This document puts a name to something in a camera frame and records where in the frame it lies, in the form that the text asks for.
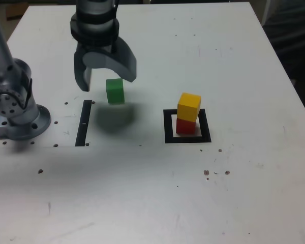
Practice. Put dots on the green cube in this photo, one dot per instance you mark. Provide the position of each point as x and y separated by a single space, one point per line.
115 92

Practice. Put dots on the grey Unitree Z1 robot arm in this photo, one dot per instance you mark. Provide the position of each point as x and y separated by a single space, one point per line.
15 76

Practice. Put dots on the yellow cube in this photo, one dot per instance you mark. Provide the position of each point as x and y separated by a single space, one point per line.
188 108

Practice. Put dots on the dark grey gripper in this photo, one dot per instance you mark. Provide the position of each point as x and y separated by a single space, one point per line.
95 49

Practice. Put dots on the red cube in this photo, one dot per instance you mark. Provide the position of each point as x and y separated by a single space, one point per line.
185 127

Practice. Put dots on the black tape square outline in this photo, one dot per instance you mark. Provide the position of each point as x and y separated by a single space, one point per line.
167 127

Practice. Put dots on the black tape strip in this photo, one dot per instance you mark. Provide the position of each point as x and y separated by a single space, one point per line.
82 127

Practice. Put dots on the brown cardboard box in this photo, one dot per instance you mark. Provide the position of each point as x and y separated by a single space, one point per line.
12 11

